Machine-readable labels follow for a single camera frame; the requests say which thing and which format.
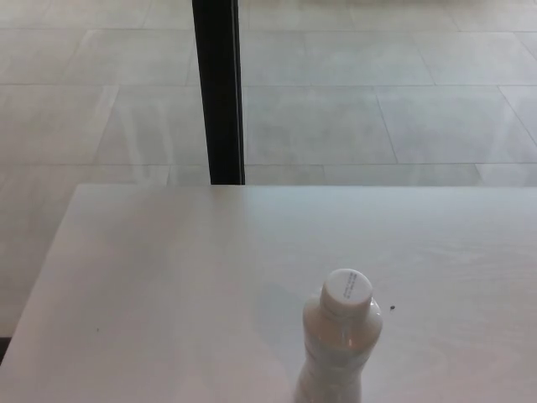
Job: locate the white bottle cap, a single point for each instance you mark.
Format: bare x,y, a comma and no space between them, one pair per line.
346,290

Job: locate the white plastic bottle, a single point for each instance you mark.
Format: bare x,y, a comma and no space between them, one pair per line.
337,361

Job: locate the black vertical window post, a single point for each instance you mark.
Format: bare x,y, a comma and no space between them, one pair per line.
220,84

